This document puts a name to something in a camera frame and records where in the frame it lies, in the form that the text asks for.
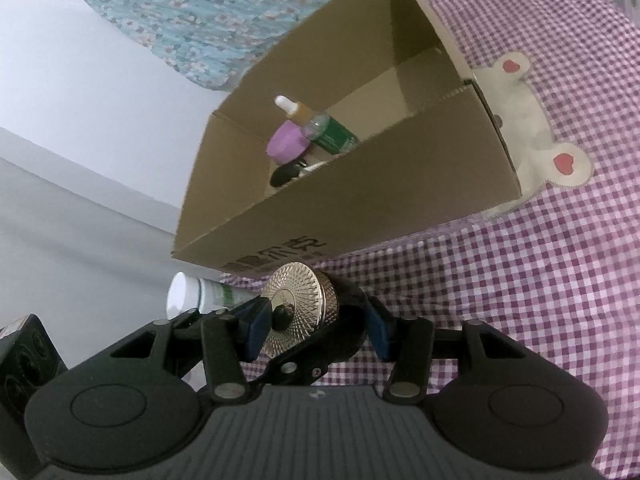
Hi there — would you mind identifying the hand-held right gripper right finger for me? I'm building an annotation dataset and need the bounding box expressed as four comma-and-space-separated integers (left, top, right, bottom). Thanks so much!
364, 297, 523, 403

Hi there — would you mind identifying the brown cardboard box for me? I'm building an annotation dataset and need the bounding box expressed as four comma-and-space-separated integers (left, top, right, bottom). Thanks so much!
171, 0, 523, 278

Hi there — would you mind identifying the purple plastic lid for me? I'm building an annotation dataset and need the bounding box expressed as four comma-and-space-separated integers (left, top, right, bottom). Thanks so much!
266, 121, 313, 163

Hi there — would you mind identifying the black oval case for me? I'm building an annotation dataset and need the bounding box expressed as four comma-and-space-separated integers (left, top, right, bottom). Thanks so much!
270, 160, 308, 188

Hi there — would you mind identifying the green dropper bottle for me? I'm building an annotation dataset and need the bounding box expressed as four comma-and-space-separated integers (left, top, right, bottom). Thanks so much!
275, 95, 360, 153

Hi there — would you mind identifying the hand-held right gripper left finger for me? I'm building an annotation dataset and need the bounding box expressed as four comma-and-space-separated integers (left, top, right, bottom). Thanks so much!
107, 296, 274, 402

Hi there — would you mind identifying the dark jar with gold lid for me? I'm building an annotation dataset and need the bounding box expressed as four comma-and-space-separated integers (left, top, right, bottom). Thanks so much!
260, 262, 373, 363

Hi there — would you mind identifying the white plastic bottle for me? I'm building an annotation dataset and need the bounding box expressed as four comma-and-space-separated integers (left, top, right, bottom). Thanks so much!
166, 272, 261, 320

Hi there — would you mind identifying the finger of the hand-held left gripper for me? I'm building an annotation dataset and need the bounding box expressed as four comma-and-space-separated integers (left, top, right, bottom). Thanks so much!
245, 345, 333, 387

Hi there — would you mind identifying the blue floral cloth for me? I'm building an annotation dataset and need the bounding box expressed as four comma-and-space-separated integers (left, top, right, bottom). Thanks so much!
37, 0, 396, 92

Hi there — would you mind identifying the purple checkered tablecloth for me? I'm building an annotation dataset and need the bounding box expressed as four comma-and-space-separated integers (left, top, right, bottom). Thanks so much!
220, 0, 640, 461

